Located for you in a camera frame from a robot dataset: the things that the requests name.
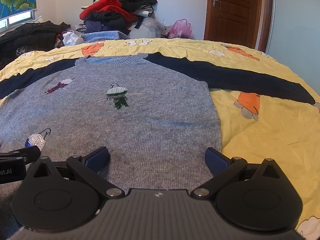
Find yellow carrot print bed sheet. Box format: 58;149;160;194
0;37;320;238

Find light blue towel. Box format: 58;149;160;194
81;30;129;43

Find pile of mixed clothes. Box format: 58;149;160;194
79;0;158;34

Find grey knit sweater navy sleeves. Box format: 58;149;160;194
0;52;316;235

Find white crumpled plastic bag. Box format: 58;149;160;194
61;29;84;47

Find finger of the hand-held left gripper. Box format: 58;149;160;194
0;146;41;161

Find clear plastic bag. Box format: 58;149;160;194
130;17;167;40

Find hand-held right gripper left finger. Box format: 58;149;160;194
24;146;125;200

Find pink plastic bag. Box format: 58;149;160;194
167;19;193;40

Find brown wooden door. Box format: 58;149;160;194
204;0;274;53

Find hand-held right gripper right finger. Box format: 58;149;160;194
191;147;289;200

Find window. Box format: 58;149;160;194
0;9;38;33

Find black coat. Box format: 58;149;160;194
0;21;72;70

